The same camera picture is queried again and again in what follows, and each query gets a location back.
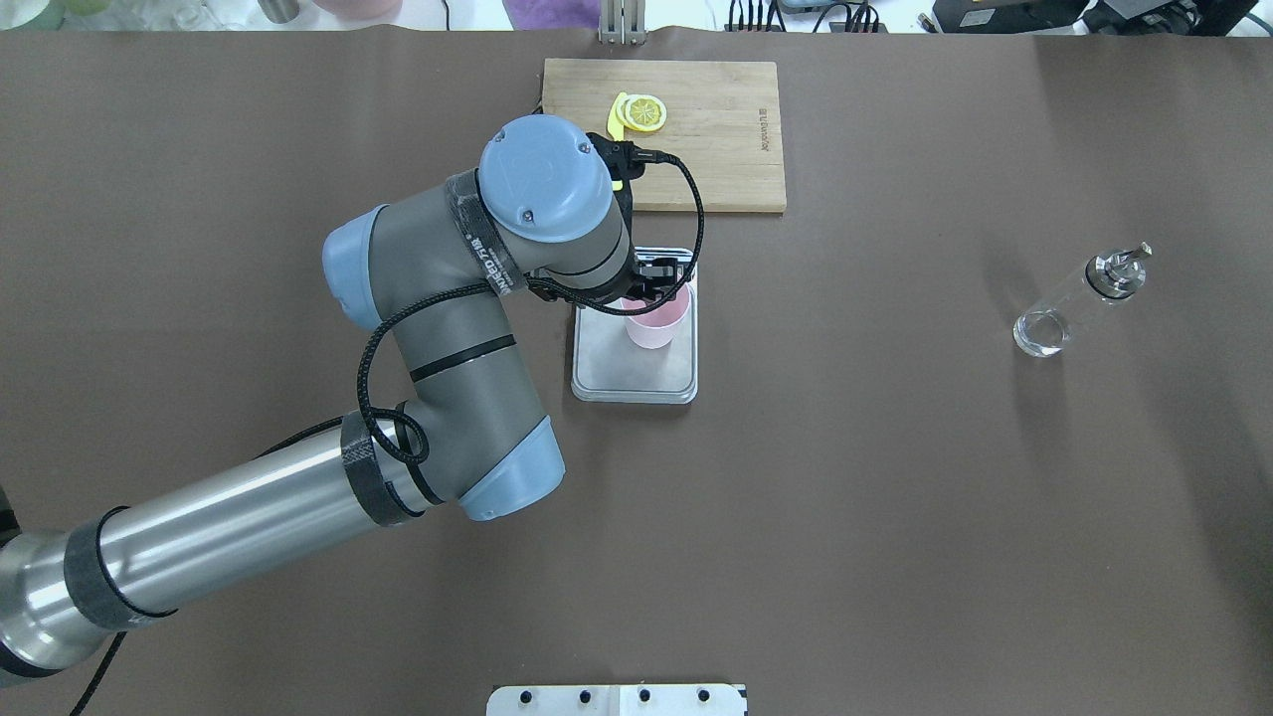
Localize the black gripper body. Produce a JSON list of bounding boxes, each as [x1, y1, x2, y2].
[[586, 132, 695, 304]]

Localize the pink plastic cup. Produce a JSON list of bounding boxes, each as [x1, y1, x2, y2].
[[624, 282, 695, 349]]

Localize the clear glass sauce bottle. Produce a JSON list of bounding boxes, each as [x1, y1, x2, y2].
[[1012, 242, 1155, 358]]

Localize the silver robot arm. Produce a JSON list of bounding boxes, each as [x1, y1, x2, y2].
[[3, 113, 705, 687]]

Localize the silver digital kitchen scale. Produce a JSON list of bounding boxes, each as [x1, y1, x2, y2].
[[570, 276, 699, 405]]

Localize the yellow plastic knife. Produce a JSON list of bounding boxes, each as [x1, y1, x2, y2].
[[608, 90, 629, 192]]

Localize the lemon slice near blade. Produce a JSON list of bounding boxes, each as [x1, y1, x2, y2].
[[624, 93, 668, 134]]

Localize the bamboo cutting board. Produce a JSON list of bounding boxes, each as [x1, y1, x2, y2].
[[542, 59, 788, 214]]

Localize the purple cloth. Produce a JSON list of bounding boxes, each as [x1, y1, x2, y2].
[[503, 0, 601, 31]]

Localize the pink bowl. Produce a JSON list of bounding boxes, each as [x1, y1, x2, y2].
[[313, 0, 402, 22]]

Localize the aluminium frame post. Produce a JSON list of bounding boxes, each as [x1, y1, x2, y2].
[[600, 0, 648, 46]]

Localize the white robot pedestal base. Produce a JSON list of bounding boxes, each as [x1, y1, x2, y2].
[[485, 683, 750, 715]]

